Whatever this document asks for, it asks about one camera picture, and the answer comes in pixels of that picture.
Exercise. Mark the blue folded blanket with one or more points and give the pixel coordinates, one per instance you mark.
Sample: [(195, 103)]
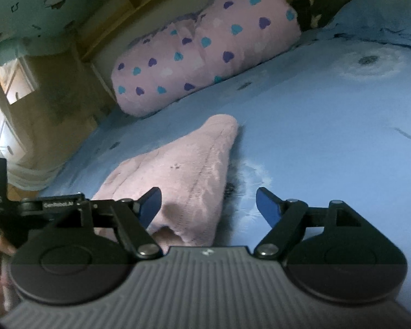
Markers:
[(380, 13)]

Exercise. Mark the pink knitted cardigan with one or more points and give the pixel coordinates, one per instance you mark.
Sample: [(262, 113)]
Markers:
[(185, 164)]

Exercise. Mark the pink heart-print pillow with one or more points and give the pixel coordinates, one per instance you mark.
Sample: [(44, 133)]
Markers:
[(209, 48)]

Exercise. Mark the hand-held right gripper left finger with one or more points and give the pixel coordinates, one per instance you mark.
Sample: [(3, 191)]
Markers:
[(149, 207)]

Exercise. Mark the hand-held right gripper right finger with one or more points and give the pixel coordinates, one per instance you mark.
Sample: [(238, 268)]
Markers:
[(269, 205)]

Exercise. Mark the blue floral bedsheet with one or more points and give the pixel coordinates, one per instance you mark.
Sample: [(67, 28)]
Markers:
[(328, 126)]

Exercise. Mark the dark cloth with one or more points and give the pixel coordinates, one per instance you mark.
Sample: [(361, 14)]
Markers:
[(322, 3)]

